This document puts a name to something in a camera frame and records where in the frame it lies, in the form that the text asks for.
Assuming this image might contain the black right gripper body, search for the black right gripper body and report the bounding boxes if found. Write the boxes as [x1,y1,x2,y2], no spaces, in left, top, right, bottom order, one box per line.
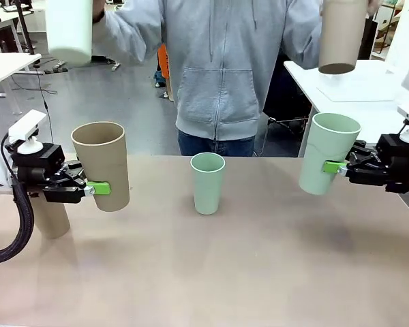
[374,134,409,195]

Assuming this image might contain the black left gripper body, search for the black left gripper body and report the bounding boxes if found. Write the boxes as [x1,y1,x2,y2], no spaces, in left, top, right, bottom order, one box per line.
[5,142,67,187]

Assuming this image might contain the pale green plastic cup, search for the pale green plastic cup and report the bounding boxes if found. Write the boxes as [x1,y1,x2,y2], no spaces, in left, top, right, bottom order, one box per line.
[299,112,362,196]
[190,152,226,216]

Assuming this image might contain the white plastic storage basket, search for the white plastic storage basket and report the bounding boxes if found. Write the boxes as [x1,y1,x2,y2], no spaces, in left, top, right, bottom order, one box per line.
[316,61,402,102]

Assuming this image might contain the white plastic cup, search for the white plastic cup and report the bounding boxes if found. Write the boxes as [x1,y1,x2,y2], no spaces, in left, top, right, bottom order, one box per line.
[44,0,93,66]

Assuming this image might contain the person's left forearm grey sleeve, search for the person's left forearm grey sleeve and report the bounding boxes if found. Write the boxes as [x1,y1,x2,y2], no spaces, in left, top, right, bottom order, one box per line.
[281,13,324,71]

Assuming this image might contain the person's right forearm grey sleeve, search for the person's right forearm grey sleeve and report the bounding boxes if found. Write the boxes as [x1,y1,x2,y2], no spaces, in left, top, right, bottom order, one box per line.
[100,5,151,65]

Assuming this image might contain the person's left hand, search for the person's left hand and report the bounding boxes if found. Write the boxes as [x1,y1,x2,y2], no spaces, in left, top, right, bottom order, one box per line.
[366,0,384,16]

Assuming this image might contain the person's right hand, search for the person's right hand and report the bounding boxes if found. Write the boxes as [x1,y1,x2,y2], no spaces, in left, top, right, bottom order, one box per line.
[91,0,107,24]

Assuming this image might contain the white side table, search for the white side table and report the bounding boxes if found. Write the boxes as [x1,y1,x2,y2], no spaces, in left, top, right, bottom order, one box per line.
[283,60,409,157]

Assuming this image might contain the black monitor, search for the black monitor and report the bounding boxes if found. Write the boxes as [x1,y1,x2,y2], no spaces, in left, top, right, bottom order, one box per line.
[357,17,378,61]

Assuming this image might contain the wooden chair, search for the wooden chair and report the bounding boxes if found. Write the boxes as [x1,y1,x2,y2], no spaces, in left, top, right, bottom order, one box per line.
[374,5,402,54]

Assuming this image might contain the black stand pole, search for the black stand pole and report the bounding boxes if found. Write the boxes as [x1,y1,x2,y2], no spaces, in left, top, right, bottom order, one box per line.
[13,0,38,55]

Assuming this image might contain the white lab desk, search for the white lab desk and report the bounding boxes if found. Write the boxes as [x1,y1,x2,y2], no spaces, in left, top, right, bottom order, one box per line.
[0,8,33,54]

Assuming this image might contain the person in grey hoodie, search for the person in grey hoodie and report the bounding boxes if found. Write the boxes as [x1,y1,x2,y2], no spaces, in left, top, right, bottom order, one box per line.
[93,0,324,157]

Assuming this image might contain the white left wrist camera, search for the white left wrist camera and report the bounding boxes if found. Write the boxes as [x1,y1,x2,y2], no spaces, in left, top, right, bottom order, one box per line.
[7,109,48,156]

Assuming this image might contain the black braided cable sleeve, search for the black braided cable sleeve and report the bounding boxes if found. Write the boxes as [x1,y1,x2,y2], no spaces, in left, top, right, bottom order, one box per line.
[0,180,35,265]

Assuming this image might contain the thin black cable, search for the thin black cable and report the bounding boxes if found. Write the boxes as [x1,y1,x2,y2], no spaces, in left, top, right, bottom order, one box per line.
[36,66,55,157]

